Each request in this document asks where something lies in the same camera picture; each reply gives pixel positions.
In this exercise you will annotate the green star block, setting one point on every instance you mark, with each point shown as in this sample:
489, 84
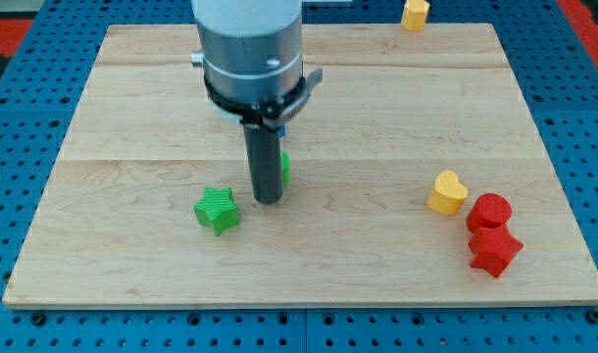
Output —
217, 210

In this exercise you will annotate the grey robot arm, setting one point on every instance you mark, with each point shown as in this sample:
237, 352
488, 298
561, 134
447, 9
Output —
251, 55

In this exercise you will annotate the green circle block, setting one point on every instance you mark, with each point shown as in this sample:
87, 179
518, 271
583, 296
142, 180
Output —
285, 168

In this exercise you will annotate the red circle block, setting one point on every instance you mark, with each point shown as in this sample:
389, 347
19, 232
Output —
489, 210

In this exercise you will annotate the red star block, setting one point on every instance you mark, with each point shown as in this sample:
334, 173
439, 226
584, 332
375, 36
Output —
493, 249

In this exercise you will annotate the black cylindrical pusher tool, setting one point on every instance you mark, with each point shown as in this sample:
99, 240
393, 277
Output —
264, 158

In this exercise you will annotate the wooden board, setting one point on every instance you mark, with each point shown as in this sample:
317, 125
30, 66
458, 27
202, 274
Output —
115, 227

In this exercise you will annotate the yellow heart block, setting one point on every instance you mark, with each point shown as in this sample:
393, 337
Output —
448, 194

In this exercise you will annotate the yellow block at top edge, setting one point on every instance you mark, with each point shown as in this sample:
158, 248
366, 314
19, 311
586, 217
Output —
414, 15

